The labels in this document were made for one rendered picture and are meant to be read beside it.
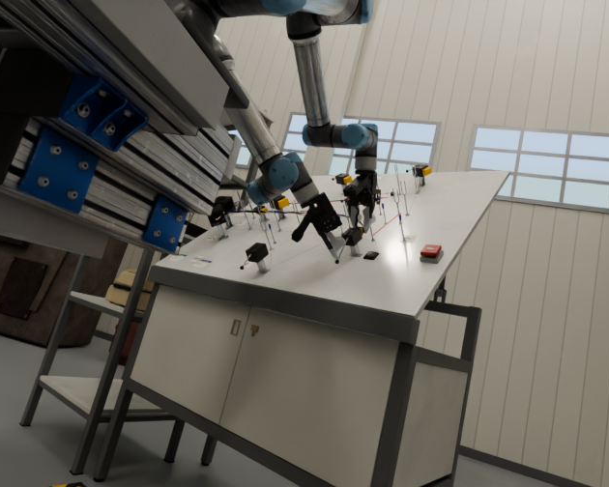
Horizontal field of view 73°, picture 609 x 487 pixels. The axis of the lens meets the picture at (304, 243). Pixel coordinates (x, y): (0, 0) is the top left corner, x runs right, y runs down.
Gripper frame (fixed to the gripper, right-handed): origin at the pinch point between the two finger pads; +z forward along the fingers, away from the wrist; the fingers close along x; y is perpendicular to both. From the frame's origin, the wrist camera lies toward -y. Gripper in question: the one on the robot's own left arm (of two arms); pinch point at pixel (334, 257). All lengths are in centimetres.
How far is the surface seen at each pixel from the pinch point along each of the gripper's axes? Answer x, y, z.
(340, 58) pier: 414, 128, -112
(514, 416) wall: 203, 71, 265
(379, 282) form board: -11.2, 7.8, 10.6
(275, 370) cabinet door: -9.1, -33.1, 20.0
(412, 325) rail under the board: -31.2, 8.5, 17.3
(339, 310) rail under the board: -17.5, -6.2, 9.8
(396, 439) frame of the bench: -38, -9, 38
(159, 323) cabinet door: 34, -75, -3
